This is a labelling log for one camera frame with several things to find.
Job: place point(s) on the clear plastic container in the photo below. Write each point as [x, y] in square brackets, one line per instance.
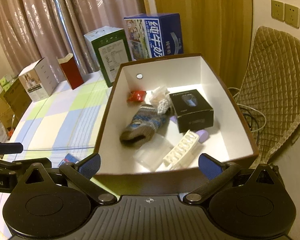
[150, 155]

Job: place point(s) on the white plastic bag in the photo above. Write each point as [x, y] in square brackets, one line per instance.
[158, 93]

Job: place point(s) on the beige curtain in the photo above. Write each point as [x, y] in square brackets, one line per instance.
[52, 17]

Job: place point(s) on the blue milk carton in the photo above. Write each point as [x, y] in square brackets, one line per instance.
[162, 35]

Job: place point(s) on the green tissue packets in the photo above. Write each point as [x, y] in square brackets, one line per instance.
[7, 82]

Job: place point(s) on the brown cardboard box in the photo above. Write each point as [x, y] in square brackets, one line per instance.
[16, 97]

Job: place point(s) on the blue white snack packet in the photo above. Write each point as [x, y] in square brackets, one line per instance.
[71, 159]

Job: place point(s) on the quilted chair cover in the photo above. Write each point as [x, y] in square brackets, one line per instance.
[272, 80]

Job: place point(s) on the red packet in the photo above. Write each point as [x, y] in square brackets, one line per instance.
[137, 96]

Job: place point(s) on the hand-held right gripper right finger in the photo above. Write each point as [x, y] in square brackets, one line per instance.
[208, 166]

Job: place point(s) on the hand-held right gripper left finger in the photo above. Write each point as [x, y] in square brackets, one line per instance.
[90, 164]

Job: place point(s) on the white printed box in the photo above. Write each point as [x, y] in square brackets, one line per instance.
[38, 82]

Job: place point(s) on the white beaded item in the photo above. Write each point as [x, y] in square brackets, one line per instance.
[163, 107]

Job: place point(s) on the yellow wooden panel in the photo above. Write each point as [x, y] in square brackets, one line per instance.
[202, 15]

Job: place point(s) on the green white carton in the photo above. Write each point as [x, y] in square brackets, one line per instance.
[110, 52]

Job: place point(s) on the black product box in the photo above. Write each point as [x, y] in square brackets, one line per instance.
[192, 110]

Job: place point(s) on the brown storage box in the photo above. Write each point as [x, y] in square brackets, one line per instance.
[190, 72]

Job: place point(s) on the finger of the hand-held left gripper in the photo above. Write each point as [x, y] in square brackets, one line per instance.
[10, 148]
[20, 163]

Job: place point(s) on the checked bed sheet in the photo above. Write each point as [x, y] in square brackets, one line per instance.
[60, 120]

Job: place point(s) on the wall socket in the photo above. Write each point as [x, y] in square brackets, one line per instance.
[292, 15]
[278, 10]

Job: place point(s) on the white hair clip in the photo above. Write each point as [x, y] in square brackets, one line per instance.
[181, 150]

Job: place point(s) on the striped knitted sock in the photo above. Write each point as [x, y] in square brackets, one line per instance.
[142, 125]

